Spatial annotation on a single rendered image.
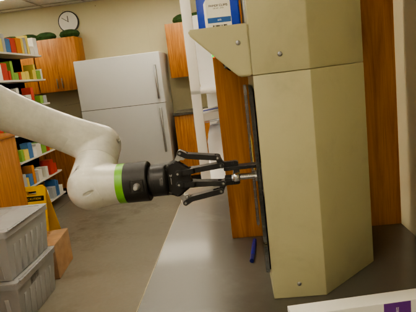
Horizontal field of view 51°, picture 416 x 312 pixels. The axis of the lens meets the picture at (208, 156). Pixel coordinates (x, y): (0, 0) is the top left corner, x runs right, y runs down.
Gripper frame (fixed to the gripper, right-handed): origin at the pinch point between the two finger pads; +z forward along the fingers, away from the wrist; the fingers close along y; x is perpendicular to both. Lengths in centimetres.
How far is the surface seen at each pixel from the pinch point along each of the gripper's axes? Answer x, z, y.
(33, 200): 285, -194, -71
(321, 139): -9.4, 17.0, 7.0
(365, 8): 26, 37, 35
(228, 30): -10.9, 0.7, 30.1
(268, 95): -10.9, 7.1, 17.1
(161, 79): 477, -92, 26
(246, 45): -10.9, 3.9, 26.9
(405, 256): 4.5, 37.5, -25.9
